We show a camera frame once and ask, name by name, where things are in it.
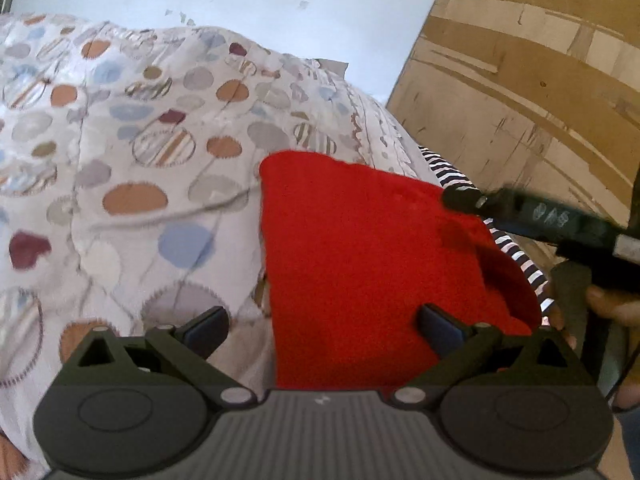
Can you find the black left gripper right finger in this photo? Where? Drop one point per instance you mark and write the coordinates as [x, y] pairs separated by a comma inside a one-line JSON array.
[[517, 404]]

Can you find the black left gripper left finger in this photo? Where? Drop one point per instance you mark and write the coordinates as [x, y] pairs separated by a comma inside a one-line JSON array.
[[124, 406]]

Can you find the red knitted sweater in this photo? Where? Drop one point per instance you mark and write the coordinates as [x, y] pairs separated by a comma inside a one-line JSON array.
[[352, 253]]

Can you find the person's right hand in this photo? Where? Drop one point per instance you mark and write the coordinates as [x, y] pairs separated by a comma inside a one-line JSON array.
[[622, 309]]

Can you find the striped bed sheet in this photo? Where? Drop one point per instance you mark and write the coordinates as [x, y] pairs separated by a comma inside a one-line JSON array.
[[448, 176]]

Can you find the polka dot quilt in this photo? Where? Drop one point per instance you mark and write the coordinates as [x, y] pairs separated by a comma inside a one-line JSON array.
[[130, 191]]

